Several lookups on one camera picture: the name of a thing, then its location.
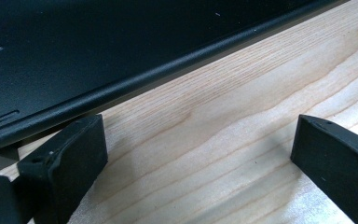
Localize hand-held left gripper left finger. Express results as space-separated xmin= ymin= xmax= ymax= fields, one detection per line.
xmin=16 ymin=113 xmax=109 ymax=224

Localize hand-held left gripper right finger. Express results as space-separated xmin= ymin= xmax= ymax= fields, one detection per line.
xmin=290 ymin=114 xmax=358 ymax=224

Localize black two-tier metal rack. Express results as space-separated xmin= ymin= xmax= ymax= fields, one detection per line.
xmin=0 ymin=0 xmax=352 ymax=171

